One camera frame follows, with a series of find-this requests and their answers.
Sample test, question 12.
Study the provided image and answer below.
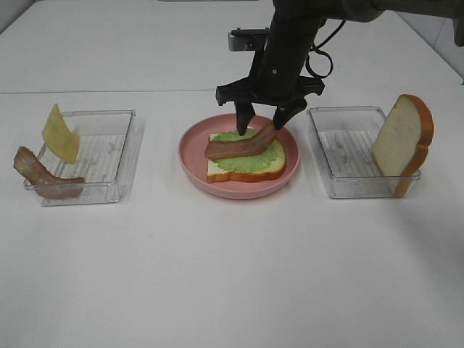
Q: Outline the right clear plastic tray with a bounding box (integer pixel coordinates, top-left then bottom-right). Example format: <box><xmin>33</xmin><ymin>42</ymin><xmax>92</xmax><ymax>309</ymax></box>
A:
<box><xmin>307</xmin><ymin>106</ymin><xmax>421</xmax><ymax>199</ymax></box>

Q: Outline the pink round plate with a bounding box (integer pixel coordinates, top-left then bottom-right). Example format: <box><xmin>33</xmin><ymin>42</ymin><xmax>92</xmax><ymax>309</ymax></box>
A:
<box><xmin>178</xmin><ymin>113</ymin><xmax>300</xmax><ymax>199</ymax></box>

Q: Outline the clear plastic tray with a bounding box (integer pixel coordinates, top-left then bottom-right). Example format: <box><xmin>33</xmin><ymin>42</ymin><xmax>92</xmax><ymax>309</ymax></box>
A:
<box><xmin>307</xmin><ymin>106</ymin><xmax>421</xmax><ymax>199</ymax></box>
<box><xmin>23</xmin><ymin>109</ymin><xmax>144</xmax><ymax>207</ymax></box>

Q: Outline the yellow cheese slice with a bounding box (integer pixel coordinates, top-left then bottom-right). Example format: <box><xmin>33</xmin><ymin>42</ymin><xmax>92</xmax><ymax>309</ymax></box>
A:
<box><xmin>41</xmin><ymin>104</ymin><xmax>80</xmax><ymax>164</ymax></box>

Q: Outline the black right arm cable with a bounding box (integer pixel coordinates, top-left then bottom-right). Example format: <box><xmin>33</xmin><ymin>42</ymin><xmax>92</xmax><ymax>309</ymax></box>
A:
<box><xmin>304</xmin><ymin>18</ymin><xmax>347</xmax><ymax>78</ymax></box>

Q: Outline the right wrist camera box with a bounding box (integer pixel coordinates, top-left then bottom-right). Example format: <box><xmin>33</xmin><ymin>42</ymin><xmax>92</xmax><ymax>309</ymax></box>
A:
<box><xmin>228</xmin><ymin>28</ymin><xmax>270</xmax><ymax>51</ymax></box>

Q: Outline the left clear plastic tray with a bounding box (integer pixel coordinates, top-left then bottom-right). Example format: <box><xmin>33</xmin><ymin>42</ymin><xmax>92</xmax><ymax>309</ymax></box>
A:
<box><xmin>23</xmin><ymin>109</ymin><xmax>144</xmax><ymax>207</ymax></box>

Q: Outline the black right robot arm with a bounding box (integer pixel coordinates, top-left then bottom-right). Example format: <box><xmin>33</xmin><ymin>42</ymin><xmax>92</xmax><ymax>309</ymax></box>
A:
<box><xmin>216</xmin><ymin>0</ymin><xmax>463</xmax><ymax>134</ymax></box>

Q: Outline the bread slice with brown crust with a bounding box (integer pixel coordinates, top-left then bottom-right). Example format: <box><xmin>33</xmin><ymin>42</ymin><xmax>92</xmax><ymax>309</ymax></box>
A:
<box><xmin>206</xmin><ymin>140</ymin><xmax>286</xmax><ymax>183</ymax></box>

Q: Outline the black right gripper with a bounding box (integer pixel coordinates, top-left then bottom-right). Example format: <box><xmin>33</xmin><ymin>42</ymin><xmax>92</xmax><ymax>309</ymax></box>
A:
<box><xmin>215</xmin><ymin>43</ymin><xmax>325</xmax><ymax>136</ymax></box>

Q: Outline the bacon strip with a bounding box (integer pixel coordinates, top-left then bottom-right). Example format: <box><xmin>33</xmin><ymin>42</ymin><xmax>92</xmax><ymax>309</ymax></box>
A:
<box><xmin>204</xmin><ymin>123</ymin><xmax>278</xmax><ymax>160</ymax></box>
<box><xmin>13</xmin><ymin>146</ymin><xmax>85</xmax><ymax>199</ymax></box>

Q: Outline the green lettuce leaf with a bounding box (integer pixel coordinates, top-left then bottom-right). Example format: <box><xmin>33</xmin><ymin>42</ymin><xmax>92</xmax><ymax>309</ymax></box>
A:
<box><xmin>207</xmin><ymin>139</ymin><xmax>286</xmax><ymax>175</ymax></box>

